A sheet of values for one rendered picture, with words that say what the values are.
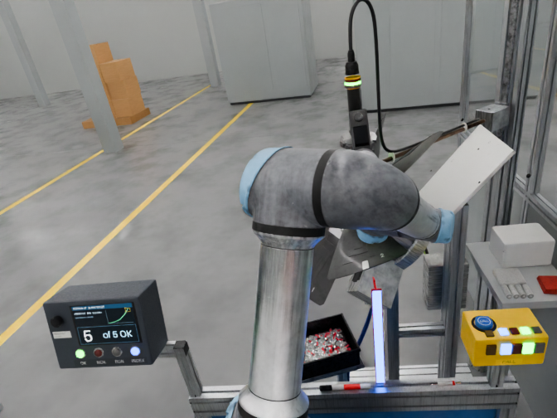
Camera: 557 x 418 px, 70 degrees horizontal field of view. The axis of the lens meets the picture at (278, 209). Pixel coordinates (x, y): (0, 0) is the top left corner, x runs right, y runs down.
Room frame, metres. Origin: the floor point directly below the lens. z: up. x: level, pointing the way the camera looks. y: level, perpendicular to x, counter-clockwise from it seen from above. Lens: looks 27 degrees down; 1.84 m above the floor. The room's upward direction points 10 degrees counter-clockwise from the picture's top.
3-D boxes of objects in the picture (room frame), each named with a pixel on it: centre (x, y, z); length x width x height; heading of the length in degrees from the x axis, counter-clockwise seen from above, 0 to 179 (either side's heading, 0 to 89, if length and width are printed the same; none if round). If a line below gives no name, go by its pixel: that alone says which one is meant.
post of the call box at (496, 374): (0.69, -0.49, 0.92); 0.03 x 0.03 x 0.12; 81
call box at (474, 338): (0.69, -0.49, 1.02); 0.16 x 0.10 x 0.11; 81
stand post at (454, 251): (1.17, -0.60, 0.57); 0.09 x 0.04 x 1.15; 171
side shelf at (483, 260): (1.12, -0.81, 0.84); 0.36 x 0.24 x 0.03; 171
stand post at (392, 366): (1.21, -0.38, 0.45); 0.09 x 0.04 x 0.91; 171
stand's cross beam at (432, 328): (1.19, -0.49, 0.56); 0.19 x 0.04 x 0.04; 81
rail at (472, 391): (0.75, -0.10, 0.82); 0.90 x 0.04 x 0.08; 81
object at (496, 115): (1.37, -0.82, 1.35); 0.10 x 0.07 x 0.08; 116
